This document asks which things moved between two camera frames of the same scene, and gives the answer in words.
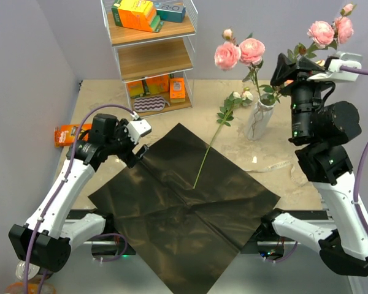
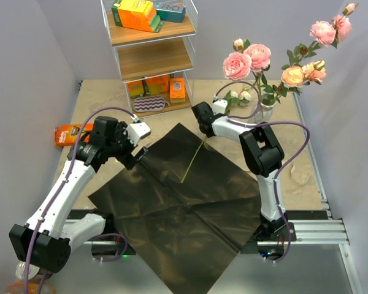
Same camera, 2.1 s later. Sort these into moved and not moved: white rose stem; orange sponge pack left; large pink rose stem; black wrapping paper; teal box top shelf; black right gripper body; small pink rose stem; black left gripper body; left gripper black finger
Moved: white rose stem; large pink rose stem; black right gripper body
Not moved: black wrapping paper; black left gripper body; teal box top shelf; small pink rose stem; orange sponge pack left; left gripper black finger
